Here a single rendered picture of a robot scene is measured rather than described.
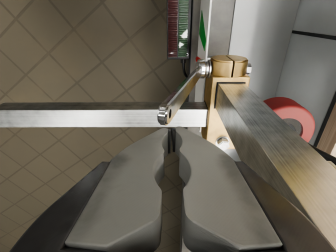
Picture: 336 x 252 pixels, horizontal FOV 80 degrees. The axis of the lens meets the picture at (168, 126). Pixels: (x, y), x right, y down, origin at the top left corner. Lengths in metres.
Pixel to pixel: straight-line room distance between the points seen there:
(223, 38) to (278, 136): 0.31
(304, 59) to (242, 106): 0.33
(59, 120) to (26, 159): 1.43
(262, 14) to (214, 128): 0.32
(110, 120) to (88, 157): 1.23
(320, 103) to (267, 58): 0.17
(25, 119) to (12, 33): 1.04
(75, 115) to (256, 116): 0.25
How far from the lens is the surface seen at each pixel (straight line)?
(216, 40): 0.44
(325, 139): 0.37
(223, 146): 0.31
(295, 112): 0.29
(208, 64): 0.30
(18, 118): 0.38
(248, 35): 0.54
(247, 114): 0.20
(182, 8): 0.43
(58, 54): 1.29
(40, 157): 1.70
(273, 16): 0.56
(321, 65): 0.48
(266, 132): 0.17
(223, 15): 0.44
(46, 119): 0.36
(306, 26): 0.54
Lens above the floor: 1.13
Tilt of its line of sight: 61 degrees down
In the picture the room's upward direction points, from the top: 179 degrees counter-clockwise
